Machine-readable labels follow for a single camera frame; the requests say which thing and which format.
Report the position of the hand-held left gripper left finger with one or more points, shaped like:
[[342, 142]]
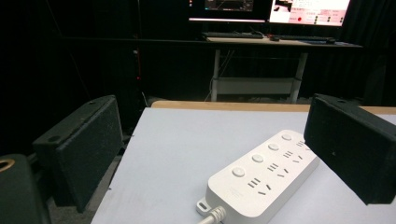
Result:
[[84, 152]]

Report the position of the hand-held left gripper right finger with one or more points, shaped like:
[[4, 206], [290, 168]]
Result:
[[351, 146]]

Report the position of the white power strip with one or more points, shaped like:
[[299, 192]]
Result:
[[264, 177]]

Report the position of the black computer mouse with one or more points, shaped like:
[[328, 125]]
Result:
[[274, 38], [330, 40]]

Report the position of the desk with white legs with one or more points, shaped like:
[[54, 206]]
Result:
[[280, 62]]

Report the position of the black keyboard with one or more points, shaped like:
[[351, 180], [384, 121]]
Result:
[[303, 37], [233, 35]]

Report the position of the computer monitor with bright screen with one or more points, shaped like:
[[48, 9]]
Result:
[[309, 11]]

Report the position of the computer monitor with dark screen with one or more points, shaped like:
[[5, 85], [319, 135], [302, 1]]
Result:
[[229, 10]]

